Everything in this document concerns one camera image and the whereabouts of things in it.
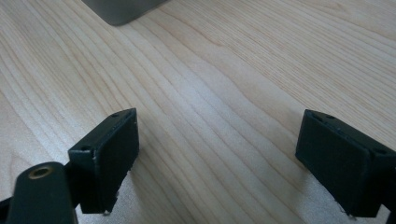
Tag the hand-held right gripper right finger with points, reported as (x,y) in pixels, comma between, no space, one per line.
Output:
(339,165)

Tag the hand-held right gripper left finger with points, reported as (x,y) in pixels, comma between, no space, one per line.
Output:
(107,161)

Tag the grey box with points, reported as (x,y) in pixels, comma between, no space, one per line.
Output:
(123,11)

